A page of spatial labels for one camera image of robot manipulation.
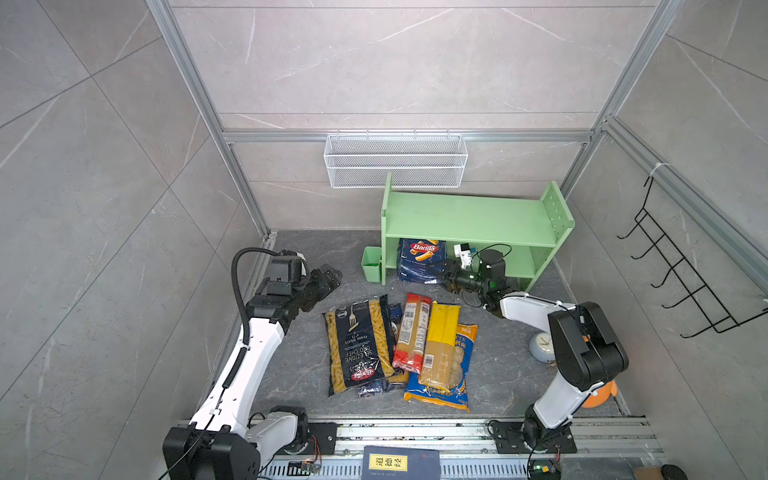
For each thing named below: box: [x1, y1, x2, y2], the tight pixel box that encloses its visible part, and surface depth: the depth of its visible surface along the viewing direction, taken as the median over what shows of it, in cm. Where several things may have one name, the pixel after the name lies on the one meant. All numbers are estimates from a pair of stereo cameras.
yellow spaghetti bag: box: [419, 301, 461, 393], surface depth 85 cm
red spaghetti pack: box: [392, 293, 433, 375], surface depth 86 cm
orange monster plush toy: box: [582, 380, 618, 408], surface depth 80 cm
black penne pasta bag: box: [322, 294, 396, 397], surface depth 83 cm
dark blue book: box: [361, 445, 441, 480], surface depth 70 cm
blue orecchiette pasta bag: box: [404, 324, 478, 412], surface depth 78 cm
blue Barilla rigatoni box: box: [397, 238, 448, 284], surface depth 89 cm
